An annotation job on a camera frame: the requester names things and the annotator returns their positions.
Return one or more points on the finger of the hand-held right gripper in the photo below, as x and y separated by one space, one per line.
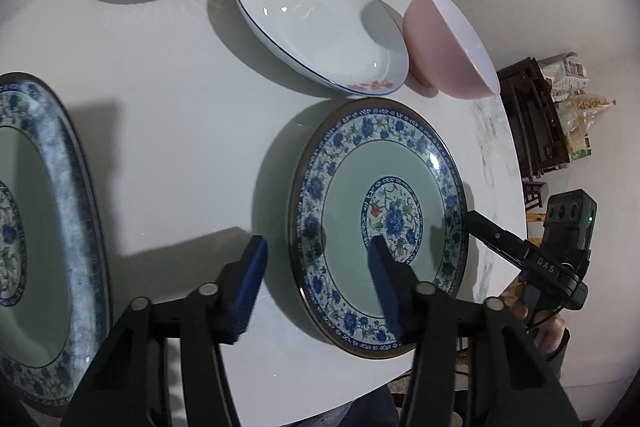
495 237

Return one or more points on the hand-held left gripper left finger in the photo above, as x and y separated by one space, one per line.
250 287

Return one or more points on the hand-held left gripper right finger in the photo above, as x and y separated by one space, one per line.
387 287

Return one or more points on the blue floral plate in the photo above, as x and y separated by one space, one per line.
350 187
45 217

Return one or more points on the pink bowl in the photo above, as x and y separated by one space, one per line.
430 42

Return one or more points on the white plate with pink flowers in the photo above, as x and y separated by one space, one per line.
310 17

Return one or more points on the person's right hand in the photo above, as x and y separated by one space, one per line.
555 337

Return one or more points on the clear bag of soybeans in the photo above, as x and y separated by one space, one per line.
587 117

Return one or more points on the dark carved wooden chair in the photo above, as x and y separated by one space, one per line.
530 117

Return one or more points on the person's leg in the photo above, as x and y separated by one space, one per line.
370 412

